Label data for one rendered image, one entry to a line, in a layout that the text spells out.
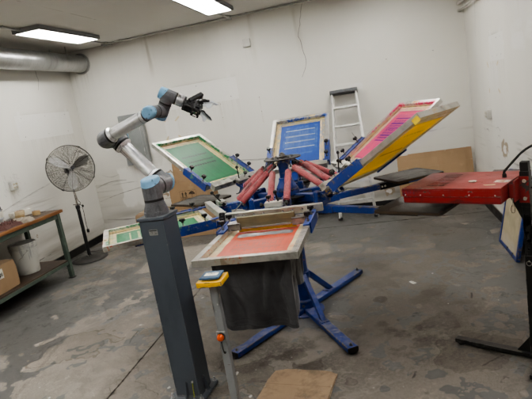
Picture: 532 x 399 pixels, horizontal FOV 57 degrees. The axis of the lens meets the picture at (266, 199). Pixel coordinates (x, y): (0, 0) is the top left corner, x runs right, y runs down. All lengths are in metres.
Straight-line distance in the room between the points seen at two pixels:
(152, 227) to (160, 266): 0.24
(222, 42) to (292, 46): 1.02
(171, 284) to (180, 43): 5.10
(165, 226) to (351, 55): 4.71
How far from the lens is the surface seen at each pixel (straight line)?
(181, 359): 3.26
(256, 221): 3.12
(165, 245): 2.97
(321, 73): 7.09
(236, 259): 2.58
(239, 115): 7.32
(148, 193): 2.96
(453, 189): 2.96
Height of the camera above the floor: 1.74
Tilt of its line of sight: 11 degrees down
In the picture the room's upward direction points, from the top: 10 degrees counter-clockwise
